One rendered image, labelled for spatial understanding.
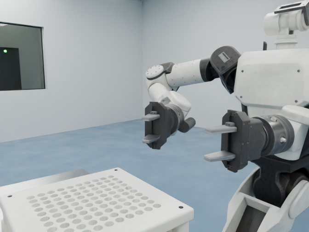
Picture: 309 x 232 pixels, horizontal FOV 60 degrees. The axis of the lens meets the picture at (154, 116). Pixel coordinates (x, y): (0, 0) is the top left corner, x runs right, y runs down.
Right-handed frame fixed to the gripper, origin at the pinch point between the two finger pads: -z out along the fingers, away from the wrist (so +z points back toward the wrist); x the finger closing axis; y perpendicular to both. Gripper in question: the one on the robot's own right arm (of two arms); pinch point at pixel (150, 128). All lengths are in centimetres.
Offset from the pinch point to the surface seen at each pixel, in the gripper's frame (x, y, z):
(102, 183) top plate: 8.2, 3.4, -17.5
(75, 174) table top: 15.2, 22.8, -0.6
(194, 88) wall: 17, 96, 516
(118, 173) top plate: 8.0, 2.7, -11.9
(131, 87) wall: 20, 258, 542
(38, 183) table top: 15.3, 27.7, -9.3
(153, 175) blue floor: 102, 79, 215
